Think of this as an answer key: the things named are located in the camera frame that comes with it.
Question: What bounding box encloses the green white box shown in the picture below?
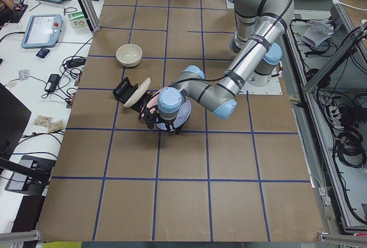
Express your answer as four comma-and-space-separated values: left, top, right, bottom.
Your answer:
68, 11, 88, 29

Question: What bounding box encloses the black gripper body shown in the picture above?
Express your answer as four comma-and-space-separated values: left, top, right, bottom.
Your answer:
139, 99, 181, 135

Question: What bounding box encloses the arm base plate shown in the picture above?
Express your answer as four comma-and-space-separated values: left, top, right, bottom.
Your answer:
240, 68, 283, 95

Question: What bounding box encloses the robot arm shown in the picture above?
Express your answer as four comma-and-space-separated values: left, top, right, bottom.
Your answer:
140, 0, 294, 132

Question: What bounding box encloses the blue plate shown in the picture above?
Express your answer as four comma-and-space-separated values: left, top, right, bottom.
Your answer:
156, 100, 192, 134

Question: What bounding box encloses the blue teach pendant near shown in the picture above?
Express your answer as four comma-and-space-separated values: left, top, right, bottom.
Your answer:
21, 14, 63, 49

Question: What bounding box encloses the black power adapter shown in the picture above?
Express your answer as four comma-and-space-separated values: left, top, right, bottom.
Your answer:
44, 73, 61, 93

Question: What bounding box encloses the pink plate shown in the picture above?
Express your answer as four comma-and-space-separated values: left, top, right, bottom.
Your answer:
139, 91, 159, 117

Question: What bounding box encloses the aluminium frame post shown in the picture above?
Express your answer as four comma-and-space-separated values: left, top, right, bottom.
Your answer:
65, 0, 100, 33

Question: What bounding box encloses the white bowl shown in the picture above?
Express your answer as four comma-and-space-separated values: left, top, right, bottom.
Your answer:
116, 44, 143, 68

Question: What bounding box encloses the white plate in rack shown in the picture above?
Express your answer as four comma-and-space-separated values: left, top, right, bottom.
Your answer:
123, 77, 151, 107

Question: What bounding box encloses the black plate rack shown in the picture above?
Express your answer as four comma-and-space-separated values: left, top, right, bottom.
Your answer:
112, 77, 153, 113

